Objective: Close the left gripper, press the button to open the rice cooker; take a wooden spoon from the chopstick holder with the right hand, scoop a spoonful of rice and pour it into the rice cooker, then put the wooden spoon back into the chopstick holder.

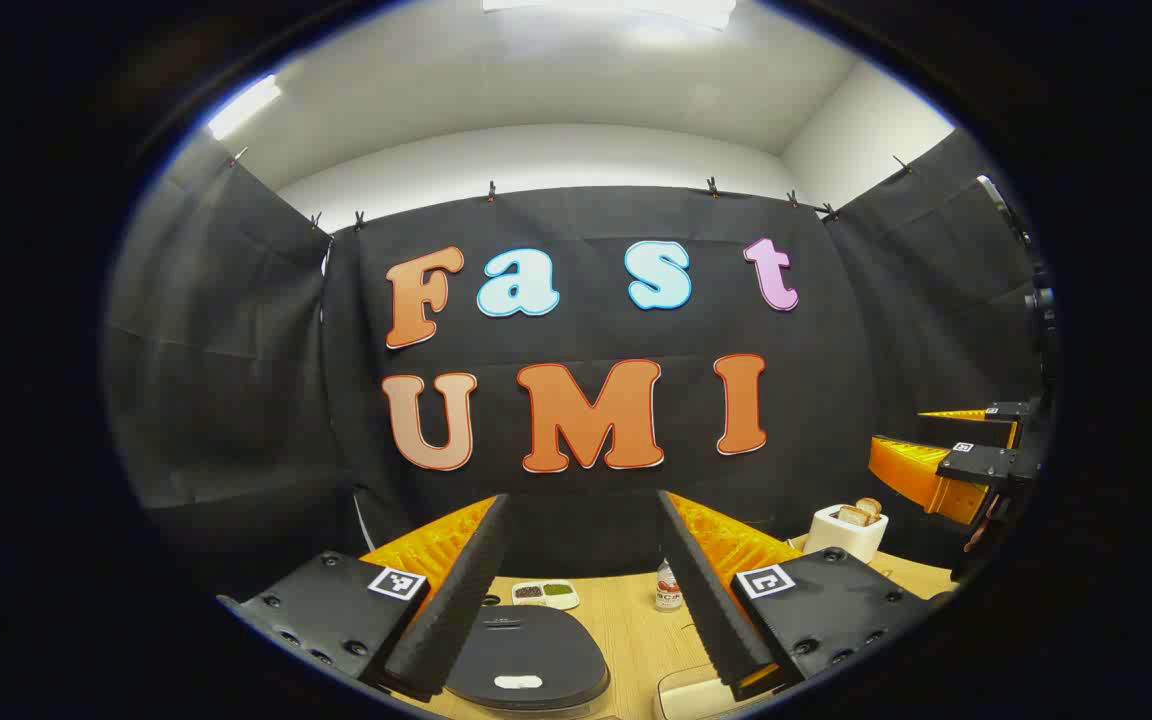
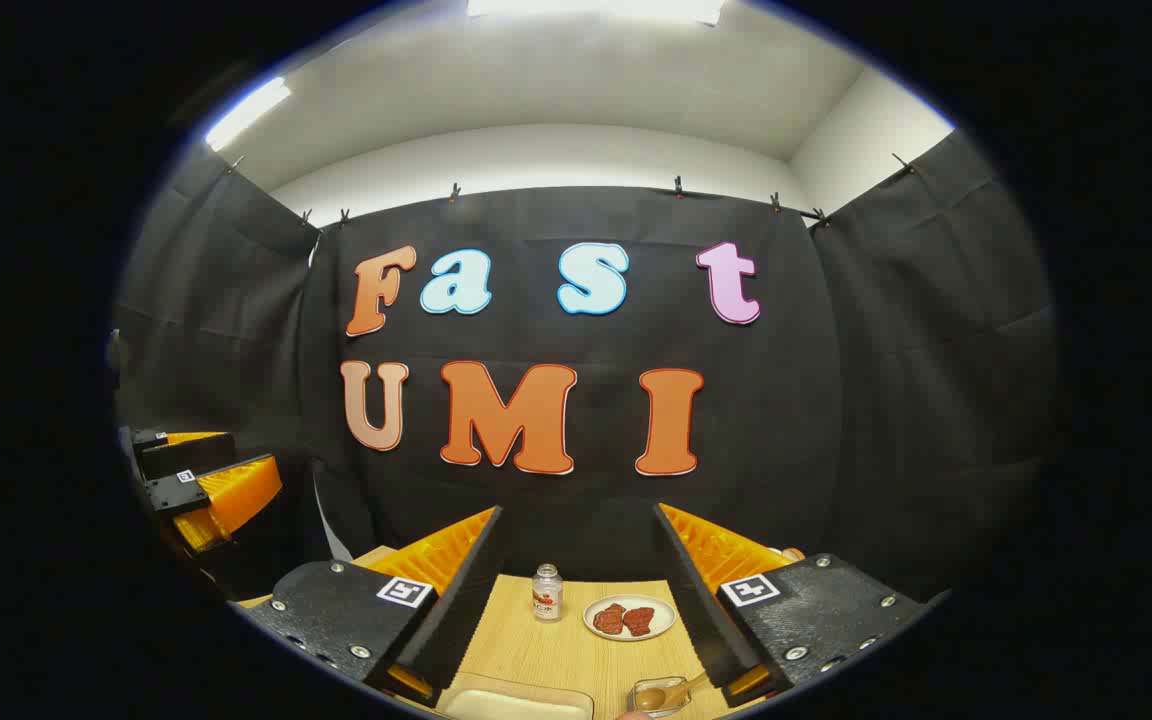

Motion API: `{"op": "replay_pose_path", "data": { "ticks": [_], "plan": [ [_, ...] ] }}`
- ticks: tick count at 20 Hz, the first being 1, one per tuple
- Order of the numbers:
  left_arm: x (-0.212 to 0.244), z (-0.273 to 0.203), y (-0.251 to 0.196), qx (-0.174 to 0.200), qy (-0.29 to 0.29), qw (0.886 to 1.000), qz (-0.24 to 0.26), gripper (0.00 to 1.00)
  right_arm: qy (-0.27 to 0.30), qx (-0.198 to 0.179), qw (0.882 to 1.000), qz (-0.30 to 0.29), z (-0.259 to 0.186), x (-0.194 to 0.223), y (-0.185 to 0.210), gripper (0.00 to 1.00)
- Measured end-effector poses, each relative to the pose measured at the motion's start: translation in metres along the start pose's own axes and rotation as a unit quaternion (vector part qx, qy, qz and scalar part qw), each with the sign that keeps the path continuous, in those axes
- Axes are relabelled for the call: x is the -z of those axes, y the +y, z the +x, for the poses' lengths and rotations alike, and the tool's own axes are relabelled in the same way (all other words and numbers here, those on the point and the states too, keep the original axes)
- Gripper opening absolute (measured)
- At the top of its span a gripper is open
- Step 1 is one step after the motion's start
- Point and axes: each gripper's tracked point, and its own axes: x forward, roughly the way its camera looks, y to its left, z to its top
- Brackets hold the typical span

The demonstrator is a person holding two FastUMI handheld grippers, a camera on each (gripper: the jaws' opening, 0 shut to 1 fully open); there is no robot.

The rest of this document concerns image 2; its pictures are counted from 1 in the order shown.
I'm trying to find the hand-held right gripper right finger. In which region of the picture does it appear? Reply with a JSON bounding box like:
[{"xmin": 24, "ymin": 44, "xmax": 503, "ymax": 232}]
[{"xmin": 651, "ymin": 503, "xmax": 952, "ymax": 709}]

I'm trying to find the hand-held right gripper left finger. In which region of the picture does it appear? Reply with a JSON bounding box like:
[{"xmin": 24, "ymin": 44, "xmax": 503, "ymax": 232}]
[{"xmin": 234, "ymin": 505, "xmax": 509, "ymax": 706}]

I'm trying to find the wooden spoon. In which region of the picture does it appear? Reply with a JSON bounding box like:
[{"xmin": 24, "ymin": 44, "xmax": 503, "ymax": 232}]
[{"xmin": 634, "ymin": 672, "xmax": 712, "ymax": 713}]

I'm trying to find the clear glass chopstick holder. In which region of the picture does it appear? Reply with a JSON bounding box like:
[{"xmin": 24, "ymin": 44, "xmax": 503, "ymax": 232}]
[{"xmin": 628, "ymin": 676, "xmax": 694, "ymax": 719}]

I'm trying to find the translucent rice container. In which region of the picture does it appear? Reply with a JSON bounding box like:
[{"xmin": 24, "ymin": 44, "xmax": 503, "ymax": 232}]
[{"xmin": 436, "ymin": 675, "xmax": 597, "ymax": 720}]

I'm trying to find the white round plate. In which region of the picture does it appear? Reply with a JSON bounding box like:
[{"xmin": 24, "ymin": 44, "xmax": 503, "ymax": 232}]
[{"xmin": 583, "ymin": 595, "xmax": 677, "ymax": 642}]

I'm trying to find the clear drink bottle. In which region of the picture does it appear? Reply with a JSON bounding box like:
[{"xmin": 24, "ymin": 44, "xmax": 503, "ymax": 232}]
[{"xmin": 532, "ymin": 563, "xmax": 564, "ymax": 624}]

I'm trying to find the ceiling light panel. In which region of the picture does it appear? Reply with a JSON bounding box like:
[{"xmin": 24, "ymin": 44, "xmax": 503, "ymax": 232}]
[
  {"xmin": 466, "ymin": 0, "xmax": 727, "ymax": 26},
  {"xmin": 204, "ymin": 78, "xmax": 292, "ymax": 151}
]

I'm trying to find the row of black cloth clips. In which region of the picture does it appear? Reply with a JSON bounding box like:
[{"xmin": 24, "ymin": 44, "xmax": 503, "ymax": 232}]
[{"xmin": 226, "ymin": 150, "xmax": 917, "ymax": 226}]

